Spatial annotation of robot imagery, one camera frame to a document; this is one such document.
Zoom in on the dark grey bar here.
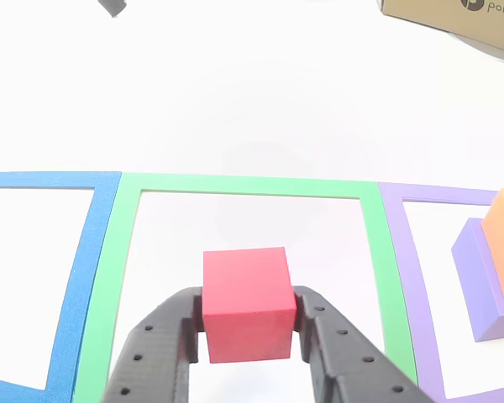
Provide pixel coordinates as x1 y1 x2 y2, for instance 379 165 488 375
97 0 128 18

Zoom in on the purple square frame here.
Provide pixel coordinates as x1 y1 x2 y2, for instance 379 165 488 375
377 181 504 403

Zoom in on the blue square frame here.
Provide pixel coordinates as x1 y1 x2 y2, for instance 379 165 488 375
0 170 123 403

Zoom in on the purple square block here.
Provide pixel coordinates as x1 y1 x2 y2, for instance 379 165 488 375
450 217 504 343

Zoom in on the green square frame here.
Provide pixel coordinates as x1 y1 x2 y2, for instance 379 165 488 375
73 171 419 403

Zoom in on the polymaker cardboard box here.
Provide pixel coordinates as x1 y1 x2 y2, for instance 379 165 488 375
376 0 504 58

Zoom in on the small red cube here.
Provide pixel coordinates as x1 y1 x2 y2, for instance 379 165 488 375
202 246 298 364

